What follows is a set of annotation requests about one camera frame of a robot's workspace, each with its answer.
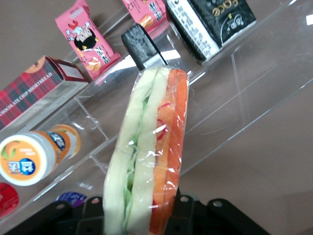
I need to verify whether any red cap candy bottle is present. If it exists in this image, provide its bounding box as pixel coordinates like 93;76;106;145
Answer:
0;182;20;218

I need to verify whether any clear acrylic stepped shelf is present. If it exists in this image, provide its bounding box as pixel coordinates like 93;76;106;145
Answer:
0;0;313;228

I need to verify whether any pink cartoon snack pack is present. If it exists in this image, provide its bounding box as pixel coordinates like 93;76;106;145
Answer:
121;0;169;34
54;0;122;81

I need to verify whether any black snack box gold print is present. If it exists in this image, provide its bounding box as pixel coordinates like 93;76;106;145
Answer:
165;0;257;65

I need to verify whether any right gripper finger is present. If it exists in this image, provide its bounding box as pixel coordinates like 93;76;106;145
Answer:
121;23;169;71

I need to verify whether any orange cap candy bottle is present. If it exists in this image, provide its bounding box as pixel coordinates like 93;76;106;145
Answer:
0;124;81;187

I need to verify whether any blue cap candy bottle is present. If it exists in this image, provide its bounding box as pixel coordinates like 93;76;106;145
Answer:
55;191;88;209

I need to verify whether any triangle sandwich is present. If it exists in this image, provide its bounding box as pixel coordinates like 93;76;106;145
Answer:
102;66;190;235

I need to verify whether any red plaid shortbread box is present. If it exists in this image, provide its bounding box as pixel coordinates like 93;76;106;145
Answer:
0;55;89;130

